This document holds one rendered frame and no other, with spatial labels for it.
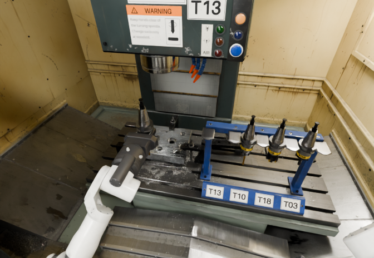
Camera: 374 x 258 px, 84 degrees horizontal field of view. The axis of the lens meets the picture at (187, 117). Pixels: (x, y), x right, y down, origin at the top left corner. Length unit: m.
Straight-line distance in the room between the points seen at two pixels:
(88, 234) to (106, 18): 0.60
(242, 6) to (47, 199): 1.39
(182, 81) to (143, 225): 0.87
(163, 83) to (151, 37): 0.82
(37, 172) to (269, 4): 1.82
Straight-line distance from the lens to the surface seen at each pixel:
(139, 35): 0.66
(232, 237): 1.14
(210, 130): 0.89
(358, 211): 1.35
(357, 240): 0.38
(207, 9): 0.60
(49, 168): 1.62
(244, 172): 1.17
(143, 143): 0.73
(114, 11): 0.68
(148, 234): 1.16
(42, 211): 1.49
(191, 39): 0.62
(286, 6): 1.66
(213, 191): 1.03
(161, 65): 0.82
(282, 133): 0.86
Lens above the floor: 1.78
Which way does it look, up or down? 36 degrees down
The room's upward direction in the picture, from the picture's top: 1 degrees counter-clockwise
